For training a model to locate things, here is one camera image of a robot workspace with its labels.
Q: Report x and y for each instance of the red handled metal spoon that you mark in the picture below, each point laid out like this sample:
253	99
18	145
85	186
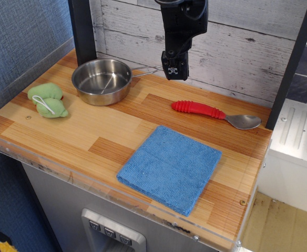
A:
241	122

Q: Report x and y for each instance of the stainless steel tea pan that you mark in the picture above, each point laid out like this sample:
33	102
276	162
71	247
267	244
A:
102	82

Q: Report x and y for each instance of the white ribbed appliance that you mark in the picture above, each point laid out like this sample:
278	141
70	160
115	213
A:
284	173

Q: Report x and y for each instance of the black left frame post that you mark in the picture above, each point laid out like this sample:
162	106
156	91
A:
82	26

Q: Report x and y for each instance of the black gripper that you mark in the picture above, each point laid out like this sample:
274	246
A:
182	21

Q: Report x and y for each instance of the blue folded cloth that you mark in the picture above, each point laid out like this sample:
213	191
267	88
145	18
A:
170	168

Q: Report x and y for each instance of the clear acrylic table edge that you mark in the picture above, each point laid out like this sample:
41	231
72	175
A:
217	218

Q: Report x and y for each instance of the yellow object at corner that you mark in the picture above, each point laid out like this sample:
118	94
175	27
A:
6	247

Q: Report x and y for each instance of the black right frame post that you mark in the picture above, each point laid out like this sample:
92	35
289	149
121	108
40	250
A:
293	63

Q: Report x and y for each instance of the silver dispenser button panel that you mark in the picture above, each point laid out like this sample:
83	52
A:
105	234

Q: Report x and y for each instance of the black frame post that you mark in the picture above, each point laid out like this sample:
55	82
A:
293	63
82	26

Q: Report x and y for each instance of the green plush toy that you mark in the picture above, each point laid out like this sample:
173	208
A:
47	98

